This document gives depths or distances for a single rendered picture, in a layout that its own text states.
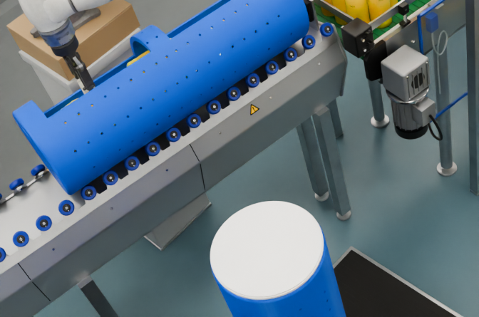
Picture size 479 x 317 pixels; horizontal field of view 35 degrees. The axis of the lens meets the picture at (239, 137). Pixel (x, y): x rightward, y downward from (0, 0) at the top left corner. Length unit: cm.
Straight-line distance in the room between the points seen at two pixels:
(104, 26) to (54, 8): 57
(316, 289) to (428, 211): 136
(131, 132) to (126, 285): 121
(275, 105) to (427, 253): 95
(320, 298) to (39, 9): 100
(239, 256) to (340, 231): 130
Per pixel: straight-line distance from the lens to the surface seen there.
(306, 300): 182
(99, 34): 256
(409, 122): 259
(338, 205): 306
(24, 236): 222
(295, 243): 183
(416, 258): 300
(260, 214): 190
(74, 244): 228
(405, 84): 243
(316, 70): 247
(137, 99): 211
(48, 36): 208
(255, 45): 223
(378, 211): 314
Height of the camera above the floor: 252
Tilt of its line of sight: 46 degrees down
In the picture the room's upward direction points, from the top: 19 degrees counter-clockwise
